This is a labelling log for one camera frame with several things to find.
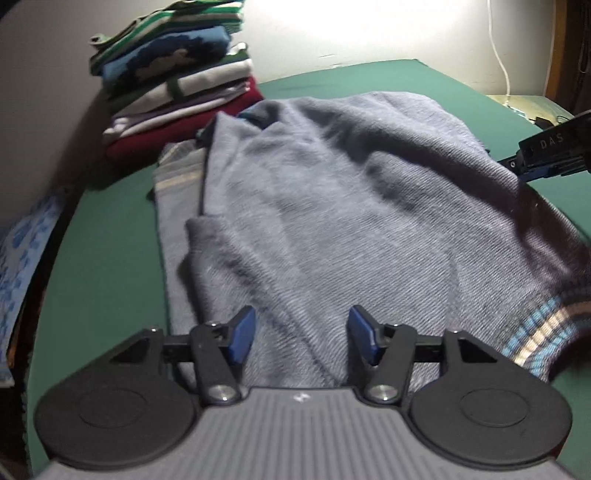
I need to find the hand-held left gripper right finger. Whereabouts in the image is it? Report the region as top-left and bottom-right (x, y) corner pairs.
(347, 305), (502, 407)

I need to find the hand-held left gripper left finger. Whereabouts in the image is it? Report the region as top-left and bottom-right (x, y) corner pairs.
(108, 305), (257, 407)

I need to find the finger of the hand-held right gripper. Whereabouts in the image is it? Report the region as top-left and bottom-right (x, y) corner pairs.
(499, 154), (555, 180)

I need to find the grey knitted sweater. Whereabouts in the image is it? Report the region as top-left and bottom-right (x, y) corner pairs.
(152, 92), (591, 388)

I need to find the pale patterned bedsheet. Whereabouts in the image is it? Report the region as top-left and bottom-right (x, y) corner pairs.
(487, 92), (573, 125)

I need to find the wooden cabinet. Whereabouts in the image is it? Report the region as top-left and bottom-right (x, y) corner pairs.
(545, 0), (591, 116)

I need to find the green felt table cover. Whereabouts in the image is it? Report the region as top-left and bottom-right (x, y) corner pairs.
(28, 58), (591, 480)

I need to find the dark red knitted sweater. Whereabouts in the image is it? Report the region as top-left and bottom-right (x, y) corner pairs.
(106, 76), (264, 162)

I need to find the blue patterned bag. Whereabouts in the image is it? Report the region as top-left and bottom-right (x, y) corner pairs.
(0, 194), (65, 388)

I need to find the white folded shirt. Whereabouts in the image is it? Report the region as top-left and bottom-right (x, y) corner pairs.
(104, 85), (259, 139)

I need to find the dark green white shirt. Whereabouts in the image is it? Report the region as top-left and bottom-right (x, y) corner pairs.
(106, 44), (254, 112)

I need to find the blue patterned sweater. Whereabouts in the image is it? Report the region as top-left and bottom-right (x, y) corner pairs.
(102, 25), (232, 86)

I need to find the green white striped sweater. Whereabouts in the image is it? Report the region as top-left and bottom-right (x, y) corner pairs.
(90, 0), (245, 77)

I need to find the white cable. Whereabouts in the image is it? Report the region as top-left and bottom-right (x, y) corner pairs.
(487, 0), (513, 109)

